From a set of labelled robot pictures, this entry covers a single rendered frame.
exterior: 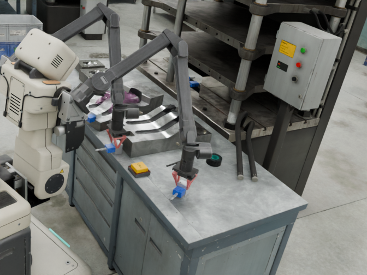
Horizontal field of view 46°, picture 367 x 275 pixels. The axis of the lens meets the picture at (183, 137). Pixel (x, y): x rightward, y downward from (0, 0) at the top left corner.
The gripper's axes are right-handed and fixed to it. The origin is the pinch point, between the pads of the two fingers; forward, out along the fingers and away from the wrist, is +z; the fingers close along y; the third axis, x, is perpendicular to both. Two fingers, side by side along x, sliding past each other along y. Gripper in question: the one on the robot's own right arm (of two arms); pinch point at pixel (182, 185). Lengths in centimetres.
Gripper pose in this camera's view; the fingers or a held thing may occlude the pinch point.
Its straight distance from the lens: 192.3
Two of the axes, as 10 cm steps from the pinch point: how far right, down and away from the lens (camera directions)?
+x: -4.6, 3.5, -8.2
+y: -8.7, -3.4, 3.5
